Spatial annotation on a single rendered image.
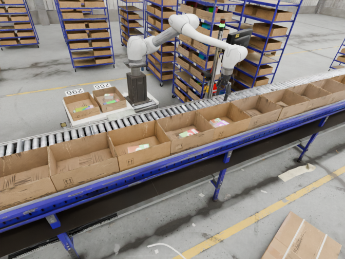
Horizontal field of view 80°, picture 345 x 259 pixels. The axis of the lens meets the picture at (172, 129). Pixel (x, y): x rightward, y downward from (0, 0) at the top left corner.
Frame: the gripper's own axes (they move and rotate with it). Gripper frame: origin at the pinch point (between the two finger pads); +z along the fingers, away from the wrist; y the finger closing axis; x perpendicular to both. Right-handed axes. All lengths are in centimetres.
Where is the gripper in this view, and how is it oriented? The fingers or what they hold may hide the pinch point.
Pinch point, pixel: (221, 95)
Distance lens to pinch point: 183.5
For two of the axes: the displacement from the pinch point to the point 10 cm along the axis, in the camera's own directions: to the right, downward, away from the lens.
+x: -8.9, 2.4, -3.8
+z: -0.5, 7.9, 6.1
